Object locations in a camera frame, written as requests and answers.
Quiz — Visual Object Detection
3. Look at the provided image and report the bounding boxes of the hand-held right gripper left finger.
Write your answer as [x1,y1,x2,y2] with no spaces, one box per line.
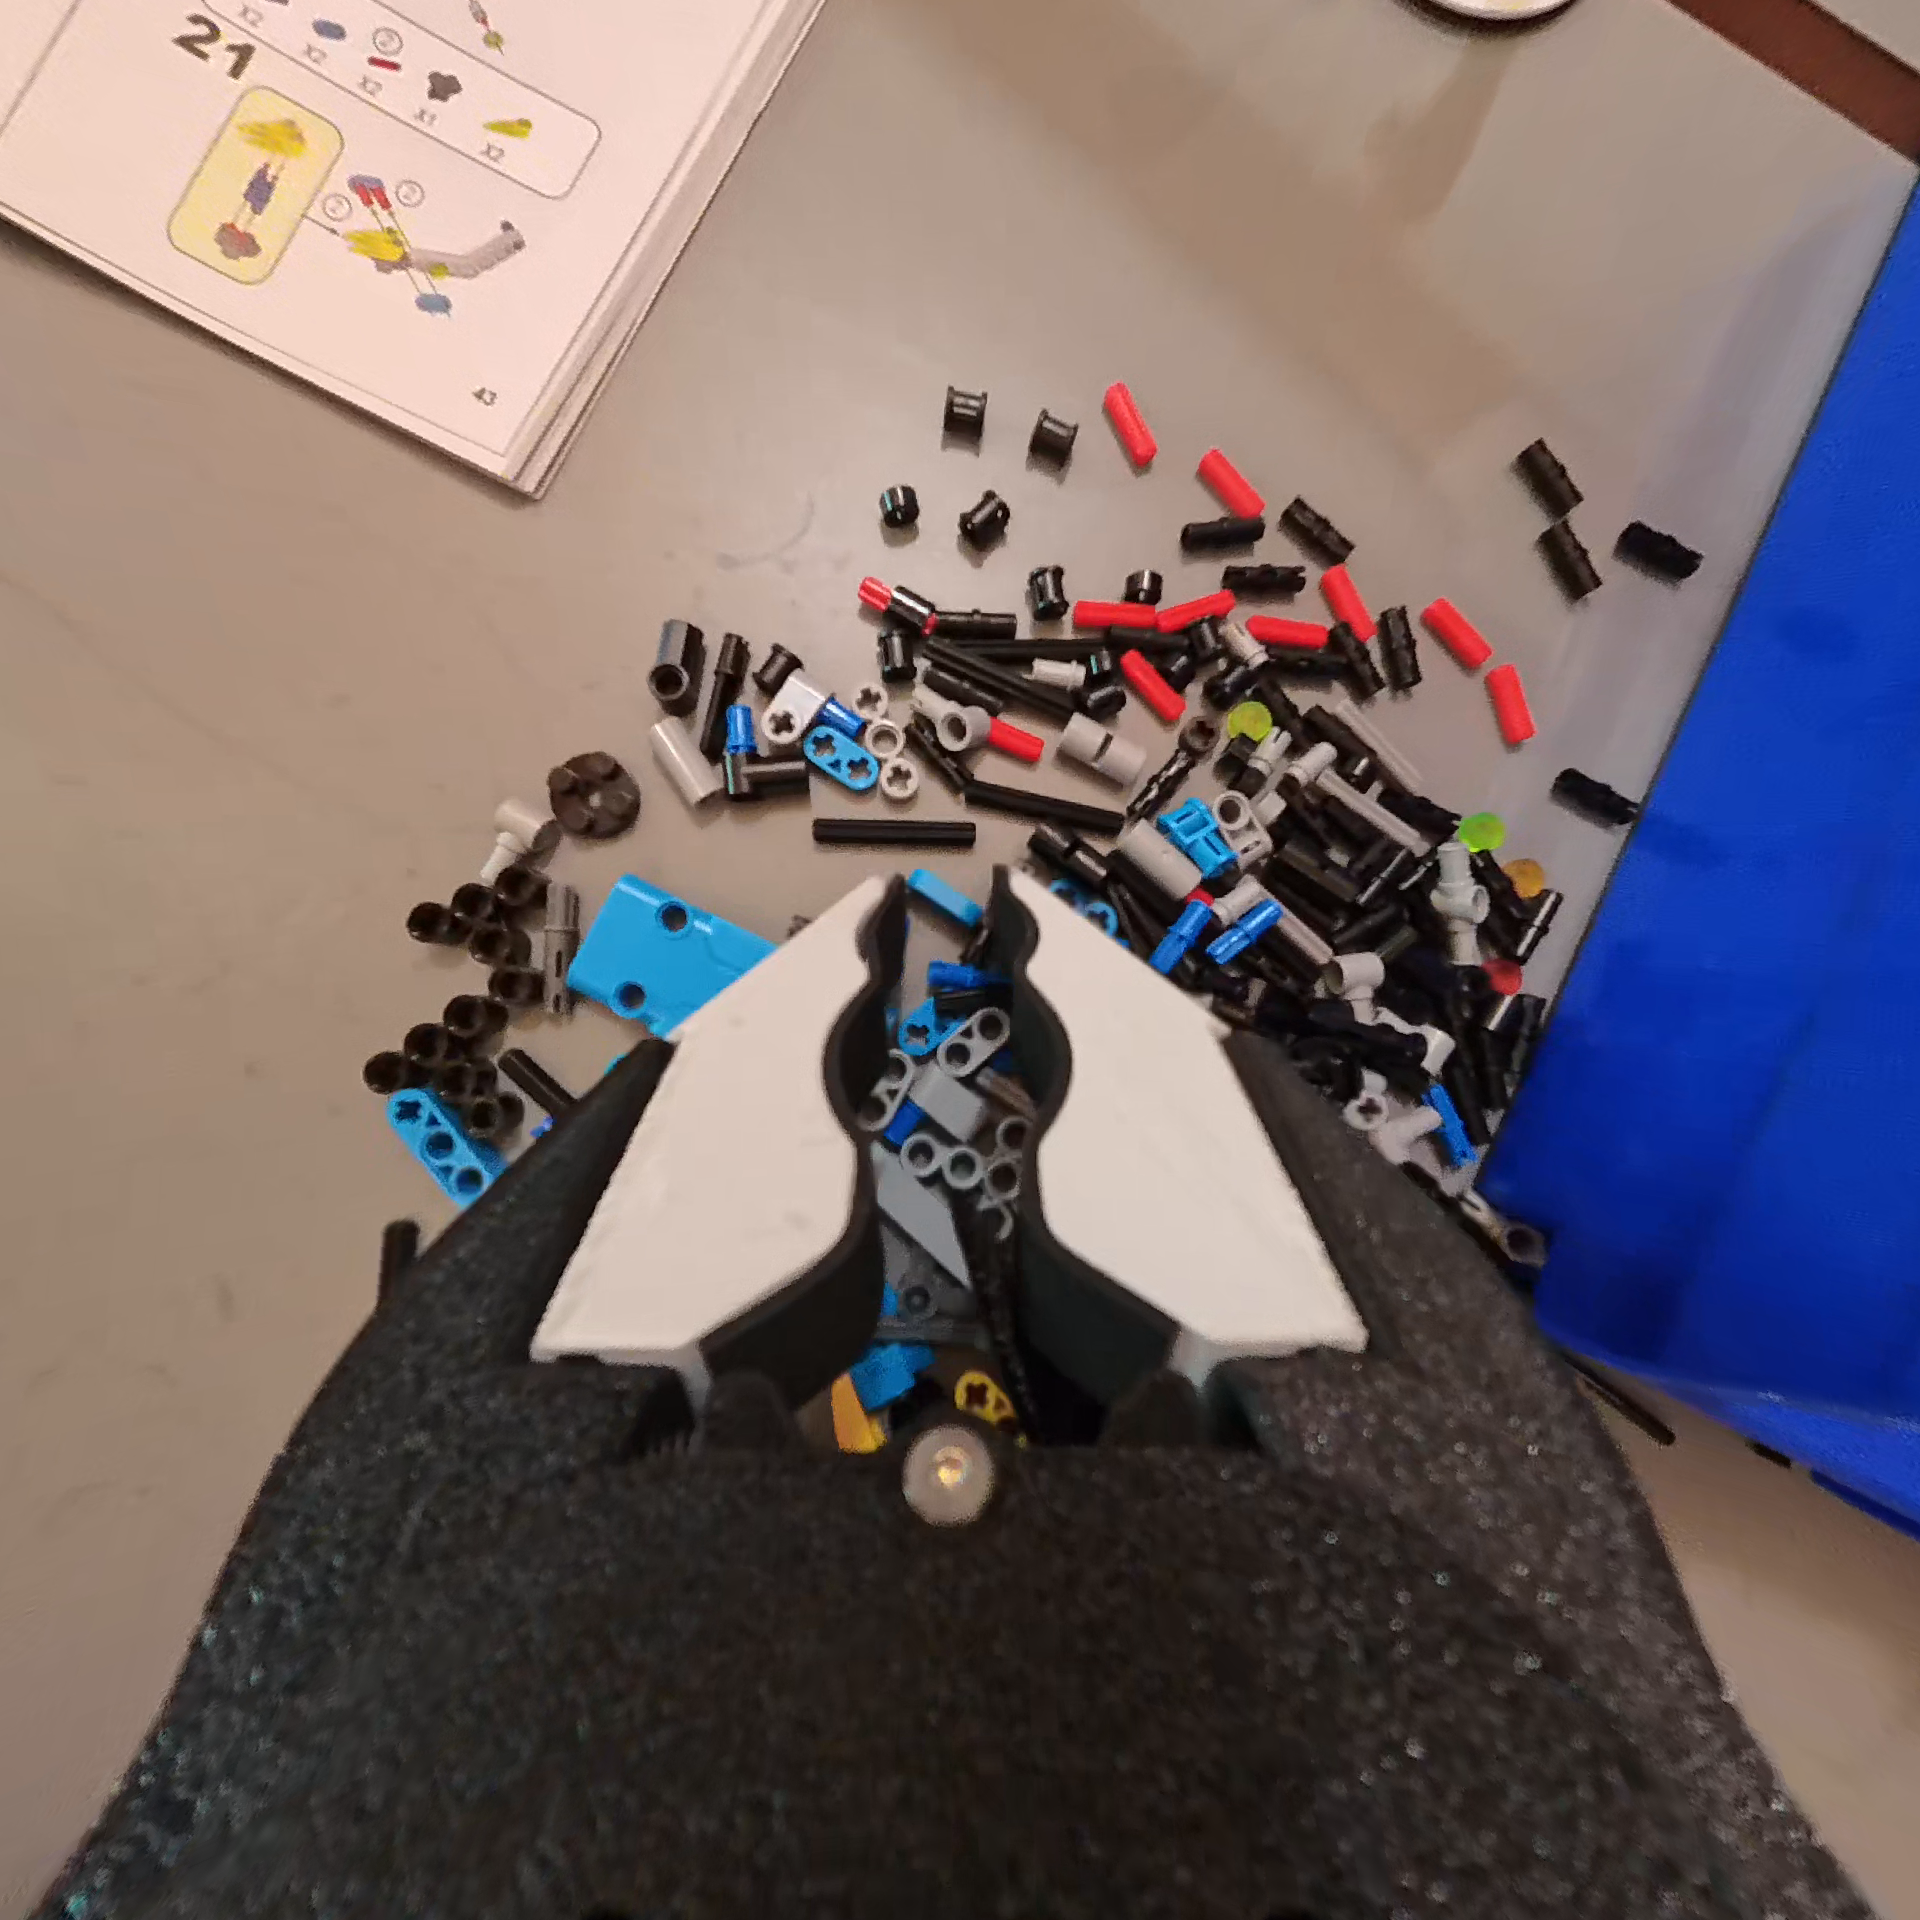
[529,873,911,1412]

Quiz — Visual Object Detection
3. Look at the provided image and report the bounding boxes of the pile of toy bricks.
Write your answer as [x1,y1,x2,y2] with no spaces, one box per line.
[358,379,1708,1457]

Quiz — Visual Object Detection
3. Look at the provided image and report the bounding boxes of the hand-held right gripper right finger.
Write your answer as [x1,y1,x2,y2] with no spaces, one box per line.
[990,865,1371,1423]

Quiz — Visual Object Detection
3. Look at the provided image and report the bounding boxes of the blue plastic bin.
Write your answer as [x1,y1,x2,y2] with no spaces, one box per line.
[1474,193,1920,1539]

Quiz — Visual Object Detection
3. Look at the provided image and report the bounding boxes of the white instruction booklet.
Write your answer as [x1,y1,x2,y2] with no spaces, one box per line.
[0,0,830,501]

